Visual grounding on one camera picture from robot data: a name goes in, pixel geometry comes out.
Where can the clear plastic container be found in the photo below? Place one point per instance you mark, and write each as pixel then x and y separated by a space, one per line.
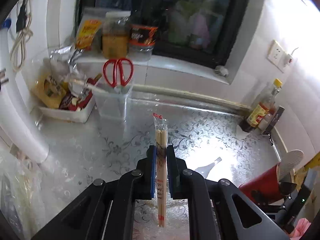
pixel 112 102

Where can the vinegar bottle yellow cap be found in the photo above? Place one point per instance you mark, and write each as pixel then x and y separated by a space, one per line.
pixel 262 108

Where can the white plastic pipe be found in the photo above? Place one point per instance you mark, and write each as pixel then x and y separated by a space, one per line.
pixel 16 121

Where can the red handled scissors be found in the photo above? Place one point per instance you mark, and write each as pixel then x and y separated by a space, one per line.
pixel 118 72

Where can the crumpled tissue on sill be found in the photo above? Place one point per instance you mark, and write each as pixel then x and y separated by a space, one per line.
pixel 221 71

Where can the pink sleeve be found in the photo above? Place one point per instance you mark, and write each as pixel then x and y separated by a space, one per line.
pixel 301 227

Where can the yellow snack packet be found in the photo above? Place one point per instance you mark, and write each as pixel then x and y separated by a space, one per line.
pixel 86 33

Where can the white dimpled rice paddle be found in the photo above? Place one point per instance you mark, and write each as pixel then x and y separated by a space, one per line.
pixel 289 161

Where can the white tray with packets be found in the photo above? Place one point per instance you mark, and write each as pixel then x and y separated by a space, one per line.
pixel 59 103

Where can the jar with black label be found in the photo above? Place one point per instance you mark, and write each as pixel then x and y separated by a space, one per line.
pixel 142 40

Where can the wooden chopsticks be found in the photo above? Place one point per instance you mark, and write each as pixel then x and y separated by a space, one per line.
pixel 161 137

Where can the pink handled knife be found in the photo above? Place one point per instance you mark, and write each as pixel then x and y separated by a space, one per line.
pixel 205 170

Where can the black plastic ladle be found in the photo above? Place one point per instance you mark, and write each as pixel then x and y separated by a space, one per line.
pixel 286 188

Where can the jar with yellow contents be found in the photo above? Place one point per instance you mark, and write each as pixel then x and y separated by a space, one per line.
pixel 115 37

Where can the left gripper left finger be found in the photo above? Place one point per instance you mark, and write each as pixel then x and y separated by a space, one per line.
pixel 105 210

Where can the red metal utensil canister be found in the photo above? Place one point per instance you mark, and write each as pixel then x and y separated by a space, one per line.
pixel 264 189

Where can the smartphone leaning on wall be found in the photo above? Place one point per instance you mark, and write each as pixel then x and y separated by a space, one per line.
pixel 275 118

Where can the white wall socket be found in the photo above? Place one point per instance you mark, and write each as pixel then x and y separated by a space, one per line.
pixel 275 53

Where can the clear plastic bag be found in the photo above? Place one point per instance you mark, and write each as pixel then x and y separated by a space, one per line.
pixel 21 198

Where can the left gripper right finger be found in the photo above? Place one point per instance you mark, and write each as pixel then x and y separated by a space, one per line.
pixel 217 210

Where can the yellow cling film roll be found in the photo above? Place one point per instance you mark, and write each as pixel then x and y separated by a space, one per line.
pixel 314 162

